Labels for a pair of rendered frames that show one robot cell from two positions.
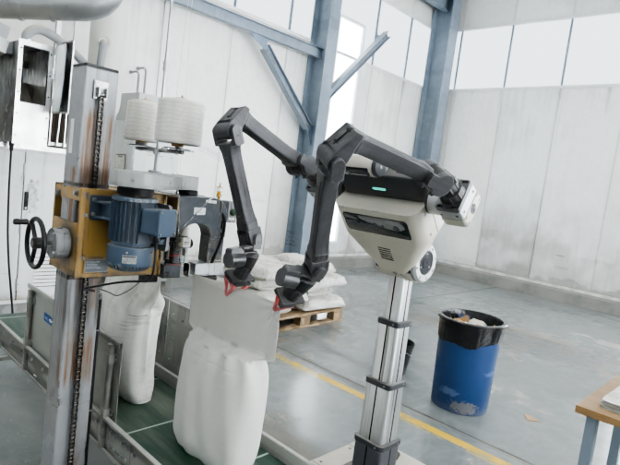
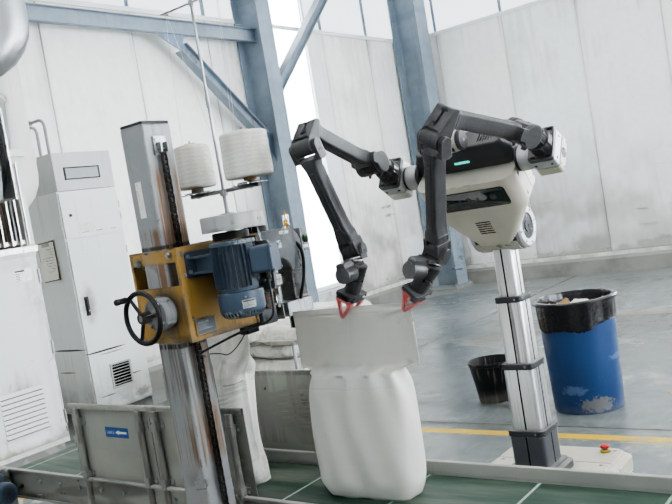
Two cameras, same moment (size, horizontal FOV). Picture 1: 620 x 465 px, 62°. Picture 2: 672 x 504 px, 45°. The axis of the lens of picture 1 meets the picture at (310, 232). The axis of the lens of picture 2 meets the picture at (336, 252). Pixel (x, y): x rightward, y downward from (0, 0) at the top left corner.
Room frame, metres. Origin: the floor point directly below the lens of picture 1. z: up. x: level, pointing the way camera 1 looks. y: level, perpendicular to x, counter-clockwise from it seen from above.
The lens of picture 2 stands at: (-0.88, 0.52, 1.38)
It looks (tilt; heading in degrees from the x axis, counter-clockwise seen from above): 3 degrees down; 355
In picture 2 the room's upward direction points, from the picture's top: 10 degrees counter-clockwise
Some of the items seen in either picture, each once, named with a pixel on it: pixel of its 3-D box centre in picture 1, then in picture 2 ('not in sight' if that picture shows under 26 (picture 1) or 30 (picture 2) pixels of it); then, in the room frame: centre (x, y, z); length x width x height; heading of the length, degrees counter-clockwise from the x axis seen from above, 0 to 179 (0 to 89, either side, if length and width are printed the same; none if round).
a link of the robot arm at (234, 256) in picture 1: (242, 250); (350, 263); (1.79, 0.23, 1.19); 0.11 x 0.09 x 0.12; 139
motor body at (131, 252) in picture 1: (132, 232); (238, 278); (1.74, 0.60, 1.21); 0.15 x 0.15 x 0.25
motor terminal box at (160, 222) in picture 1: (159, 225); (266, 261); (1.71, 0.50, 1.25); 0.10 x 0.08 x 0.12; 162
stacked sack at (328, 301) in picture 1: (313, 300); not in sight; (5.44, -0.13, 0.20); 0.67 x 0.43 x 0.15; 137
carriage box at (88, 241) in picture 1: (107, 229); (195, 289); (1.93, 0.76, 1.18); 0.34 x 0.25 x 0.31; 137
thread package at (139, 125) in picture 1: (143, 121); (193, 166); (2.03, 0.70, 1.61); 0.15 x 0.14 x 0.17; 47
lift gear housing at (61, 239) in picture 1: (57, 242); (160, 313); (1.78, 0.87, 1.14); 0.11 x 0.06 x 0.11; 47
